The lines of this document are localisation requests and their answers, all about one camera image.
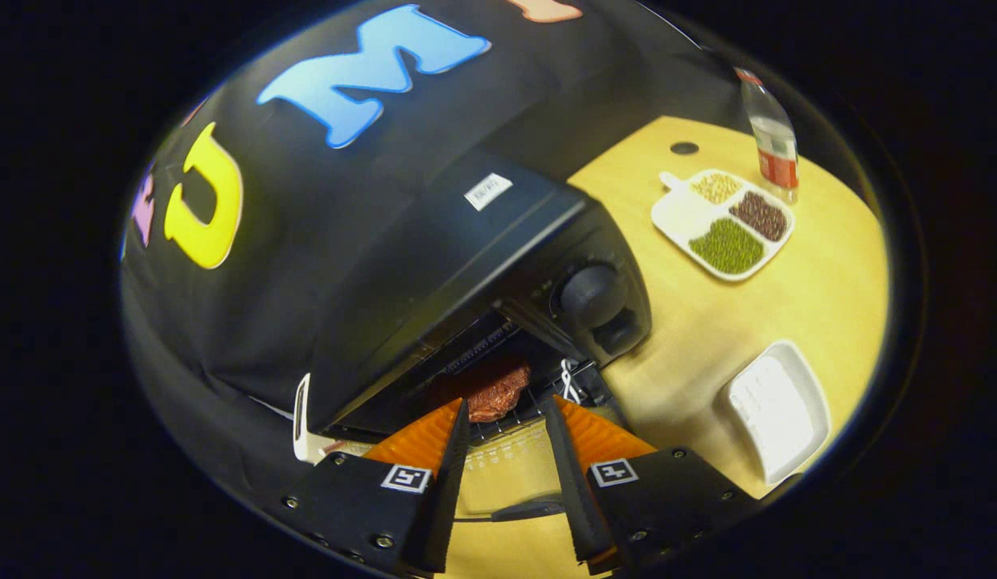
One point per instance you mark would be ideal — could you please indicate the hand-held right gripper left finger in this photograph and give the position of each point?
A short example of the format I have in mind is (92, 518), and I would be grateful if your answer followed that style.
(450, 498)

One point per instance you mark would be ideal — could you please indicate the red meat piece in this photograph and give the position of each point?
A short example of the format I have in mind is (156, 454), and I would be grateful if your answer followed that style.
(494, 390)

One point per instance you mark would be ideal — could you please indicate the green mung beans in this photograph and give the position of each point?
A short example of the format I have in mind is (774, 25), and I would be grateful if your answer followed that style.
(728, 245)

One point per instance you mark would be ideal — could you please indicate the dark red beans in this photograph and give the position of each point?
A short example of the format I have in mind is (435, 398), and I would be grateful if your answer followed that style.
(759, 215)

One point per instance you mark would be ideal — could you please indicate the black electric oven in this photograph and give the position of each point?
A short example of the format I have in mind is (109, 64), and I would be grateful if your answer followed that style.
(434, 281)

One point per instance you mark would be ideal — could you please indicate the white rectangular plate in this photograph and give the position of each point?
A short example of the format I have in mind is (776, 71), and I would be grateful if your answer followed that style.
(776, 410)

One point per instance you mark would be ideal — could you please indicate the white divided dish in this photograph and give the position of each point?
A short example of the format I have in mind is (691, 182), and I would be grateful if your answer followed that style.
(679, 217)

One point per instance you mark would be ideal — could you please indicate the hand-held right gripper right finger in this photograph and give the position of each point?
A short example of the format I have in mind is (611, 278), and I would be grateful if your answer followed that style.
(575, 498)

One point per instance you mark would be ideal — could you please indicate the black table grommet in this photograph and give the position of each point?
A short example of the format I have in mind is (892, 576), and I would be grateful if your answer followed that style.
(685, 148)

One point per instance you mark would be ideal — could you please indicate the black backdrop cloth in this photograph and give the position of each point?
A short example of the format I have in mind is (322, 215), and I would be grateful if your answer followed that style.
(265, 281)

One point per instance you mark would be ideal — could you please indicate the clear plastic water bottle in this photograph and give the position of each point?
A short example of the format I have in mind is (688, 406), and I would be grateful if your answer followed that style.
(776, 145)

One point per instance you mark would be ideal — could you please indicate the pale soybeans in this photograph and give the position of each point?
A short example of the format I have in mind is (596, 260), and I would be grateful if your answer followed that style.
(716, 187)

